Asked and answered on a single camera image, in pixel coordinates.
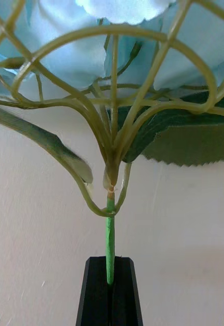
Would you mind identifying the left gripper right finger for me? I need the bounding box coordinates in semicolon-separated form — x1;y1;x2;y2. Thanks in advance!
111;256;144;326

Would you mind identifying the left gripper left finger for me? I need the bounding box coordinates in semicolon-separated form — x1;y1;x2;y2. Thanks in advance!
75;256;113;326

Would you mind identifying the pale blue flower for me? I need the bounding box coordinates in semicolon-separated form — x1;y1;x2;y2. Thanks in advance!
0;0;224;286

